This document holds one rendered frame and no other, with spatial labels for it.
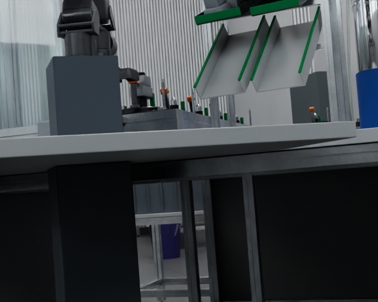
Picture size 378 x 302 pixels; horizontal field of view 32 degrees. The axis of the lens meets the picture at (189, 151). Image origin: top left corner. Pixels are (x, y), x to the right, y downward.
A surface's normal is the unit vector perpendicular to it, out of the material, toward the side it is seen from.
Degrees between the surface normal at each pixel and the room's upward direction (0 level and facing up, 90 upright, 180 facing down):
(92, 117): 90
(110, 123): 90
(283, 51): 45
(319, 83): 90
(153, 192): 90
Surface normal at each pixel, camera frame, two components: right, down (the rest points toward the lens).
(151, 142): 0.31, -0.07
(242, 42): -0.40, -0.71
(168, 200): -0.33, -0.02
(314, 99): -0.95, 0.06
